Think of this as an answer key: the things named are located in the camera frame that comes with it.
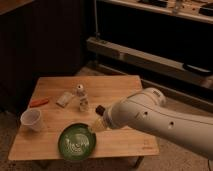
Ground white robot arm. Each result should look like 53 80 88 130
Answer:
90 88 213 160

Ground green ceramic bowl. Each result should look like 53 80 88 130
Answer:
58 123 96 162

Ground clear plastic bottle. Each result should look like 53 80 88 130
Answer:
76 84 89 112

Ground black cylindrical object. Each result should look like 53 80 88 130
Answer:
95 105 105 116

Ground white plastic cup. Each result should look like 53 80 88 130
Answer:
20 109 44 132

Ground metal shelf rack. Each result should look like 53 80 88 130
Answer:
86 0 213 100

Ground black object on shelf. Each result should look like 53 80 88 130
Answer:
182 63 213 76

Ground wooden table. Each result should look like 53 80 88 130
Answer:
8 76 159 161

